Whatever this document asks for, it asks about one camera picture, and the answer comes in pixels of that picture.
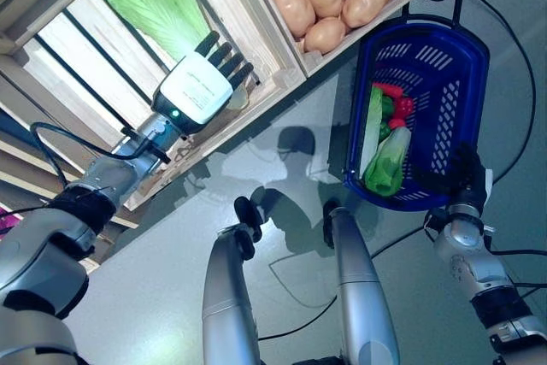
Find wooden slat crate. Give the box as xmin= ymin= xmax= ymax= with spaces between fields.
xmin=0 ymin=0 xmax=309 ymax=212
xmin=237 ymin=0 xmax=475 ymax=78

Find black floor cable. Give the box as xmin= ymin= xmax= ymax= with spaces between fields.
xmin=422 ymin=0 xmax=538 ymax=182

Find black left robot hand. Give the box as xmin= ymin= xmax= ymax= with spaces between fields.
xmin=151 ymin=30 xmax=256 ymax=136

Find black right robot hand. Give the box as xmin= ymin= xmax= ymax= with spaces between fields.
xmin=411 ymin=142 xmax=493 ymax=209

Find blue plastic shopping basket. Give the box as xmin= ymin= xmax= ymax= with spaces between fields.
xmin=341 ymin=0 xmax=491 ymax=212

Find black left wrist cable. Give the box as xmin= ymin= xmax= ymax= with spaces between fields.
xmin=28 ymin=121 xmax=173 ymax=189

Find wooden display shelf dark panels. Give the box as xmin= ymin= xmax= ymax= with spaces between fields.
xmin=0 ymin=82 xmax=144 ymax=274

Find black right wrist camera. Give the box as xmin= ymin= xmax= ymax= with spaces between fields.
xmin=424 ymin=208 xmax=448 ymax=240

